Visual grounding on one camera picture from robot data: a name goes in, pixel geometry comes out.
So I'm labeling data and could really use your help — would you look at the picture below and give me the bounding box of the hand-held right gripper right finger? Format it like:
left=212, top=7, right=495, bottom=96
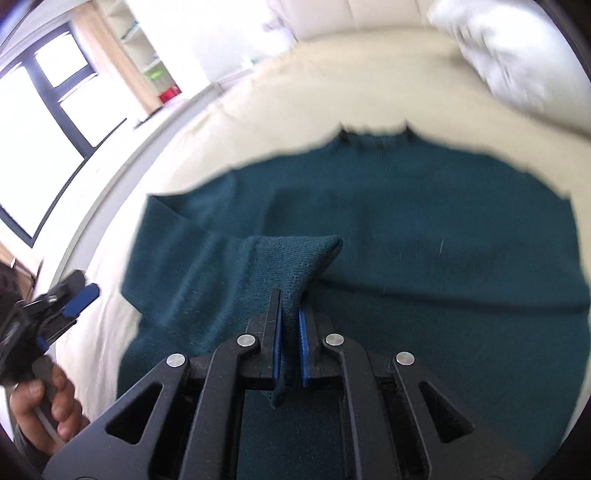
left=298, top=307, right=539, bottom=480

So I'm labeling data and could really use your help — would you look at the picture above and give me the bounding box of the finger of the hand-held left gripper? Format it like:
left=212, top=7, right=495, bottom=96
left=39, top=283, right=101, bottom=354
left=28, top=271, right=87, bottom=319

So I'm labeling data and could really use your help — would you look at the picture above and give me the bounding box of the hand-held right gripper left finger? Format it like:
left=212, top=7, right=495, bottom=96
left=42, top=288, right=284, bottom=480

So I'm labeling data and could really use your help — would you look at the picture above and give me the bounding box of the dark teal knit sweater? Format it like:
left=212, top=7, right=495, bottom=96
left=117, top=121, right=591, bottom=480

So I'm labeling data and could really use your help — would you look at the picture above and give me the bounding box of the person's left hand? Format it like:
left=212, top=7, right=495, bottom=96
left=9, top=364, right=90, bottom=455

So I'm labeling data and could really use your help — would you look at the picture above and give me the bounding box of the white window ledge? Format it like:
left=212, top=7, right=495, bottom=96
left=34, top=83, right=227, bottom=296

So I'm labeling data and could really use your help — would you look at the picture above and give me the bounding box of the black framed window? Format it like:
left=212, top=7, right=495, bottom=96
left=0, top=21, right=127, bottom=245

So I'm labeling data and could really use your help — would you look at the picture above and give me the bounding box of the beige curtain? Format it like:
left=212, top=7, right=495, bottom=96
left=71, top=0, right=160, bottom=116

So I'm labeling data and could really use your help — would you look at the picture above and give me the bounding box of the bed with beige sheet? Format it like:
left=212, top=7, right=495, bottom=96
left=39, top=36, right=591, bottom=444

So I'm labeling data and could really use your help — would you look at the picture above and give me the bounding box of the white open shelf unit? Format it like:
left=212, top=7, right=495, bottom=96
left=99, top=0, right=183, bottom=109

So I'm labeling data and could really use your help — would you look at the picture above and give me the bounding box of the cream padded headboard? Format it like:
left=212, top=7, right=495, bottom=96
left=268, top=0, right=435, bottom=42

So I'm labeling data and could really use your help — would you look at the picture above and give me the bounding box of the white folded duvet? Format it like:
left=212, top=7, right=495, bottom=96
left=427, top=0, right=575, bottom=123

